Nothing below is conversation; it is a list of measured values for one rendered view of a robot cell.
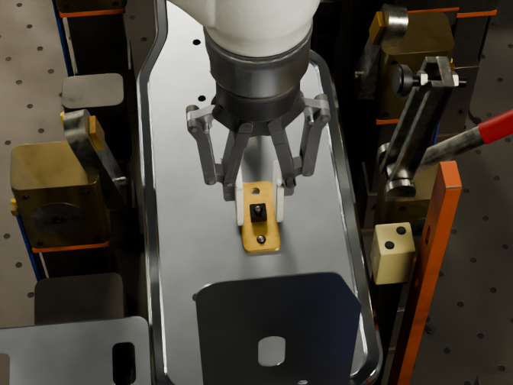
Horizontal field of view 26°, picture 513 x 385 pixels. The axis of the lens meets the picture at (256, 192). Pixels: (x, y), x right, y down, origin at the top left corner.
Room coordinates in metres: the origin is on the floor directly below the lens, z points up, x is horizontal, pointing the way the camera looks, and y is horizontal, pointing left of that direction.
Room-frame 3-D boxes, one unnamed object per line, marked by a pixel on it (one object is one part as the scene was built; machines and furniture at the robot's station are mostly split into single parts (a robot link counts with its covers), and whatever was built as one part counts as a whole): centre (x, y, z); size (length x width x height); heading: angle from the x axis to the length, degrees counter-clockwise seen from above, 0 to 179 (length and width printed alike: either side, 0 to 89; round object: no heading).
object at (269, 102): (0.63, 0.00, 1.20); 0.08 x 0.07 x 0.09; 96
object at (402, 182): (0.62, -0.14, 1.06); 0.03 x 0.01 x 0.03; 96
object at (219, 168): (0.63, 0.04, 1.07); 0.03 x 0.01 x 0.05; 96
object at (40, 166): (0.66, 0.22, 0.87); 0.12 x 0.07 x 0.35; 96
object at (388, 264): (0.56, -0.13, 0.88); 0.04 x 0.04 x 0.37; 6
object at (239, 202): (0.63, 0.02, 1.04); 0.03 x 0.01 x 0.07; 6
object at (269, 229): (0.63, 0.00, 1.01); 0.08 x 0.04 x 0.01; 6
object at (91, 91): (0.81, 0.20, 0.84); 0.10 x 0.05 x 0.29; 96
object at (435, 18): (0.83, -0.19, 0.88); 0.11 x 0.07 x 0.37; 96
